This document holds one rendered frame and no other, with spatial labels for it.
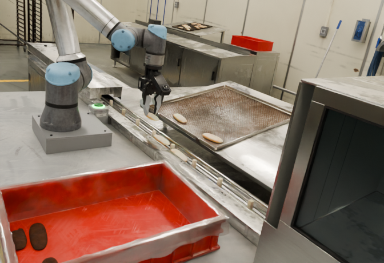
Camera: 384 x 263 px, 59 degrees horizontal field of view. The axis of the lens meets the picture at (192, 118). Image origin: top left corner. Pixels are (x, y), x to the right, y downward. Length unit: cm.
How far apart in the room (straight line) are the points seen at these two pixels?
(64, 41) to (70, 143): 40
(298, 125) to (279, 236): 22
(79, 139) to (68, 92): 17
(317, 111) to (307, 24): 479
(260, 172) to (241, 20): 518
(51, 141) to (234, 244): 72
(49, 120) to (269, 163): 81
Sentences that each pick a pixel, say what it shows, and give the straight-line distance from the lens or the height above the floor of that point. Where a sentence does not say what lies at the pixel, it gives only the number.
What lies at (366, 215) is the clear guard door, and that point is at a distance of 61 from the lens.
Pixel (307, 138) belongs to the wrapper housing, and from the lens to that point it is 62.
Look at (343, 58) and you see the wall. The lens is 505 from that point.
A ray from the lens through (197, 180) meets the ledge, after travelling 111.
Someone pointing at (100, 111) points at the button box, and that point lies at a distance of 156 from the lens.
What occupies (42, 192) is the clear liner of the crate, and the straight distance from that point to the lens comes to 96.
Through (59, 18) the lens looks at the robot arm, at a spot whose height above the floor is 127.
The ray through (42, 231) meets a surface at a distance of 93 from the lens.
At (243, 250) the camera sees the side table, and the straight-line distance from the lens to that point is 95.
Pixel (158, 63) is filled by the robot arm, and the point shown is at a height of 115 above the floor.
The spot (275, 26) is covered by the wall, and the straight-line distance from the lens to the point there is 573.
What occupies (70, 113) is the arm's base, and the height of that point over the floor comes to 95.
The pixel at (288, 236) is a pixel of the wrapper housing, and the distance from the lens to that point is 70.
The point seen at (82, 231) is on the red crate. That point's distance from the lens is 94.
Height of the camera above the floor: 140
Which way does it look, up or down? 19 degrees down
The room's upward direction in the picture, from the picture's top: 9 degrees clockwise
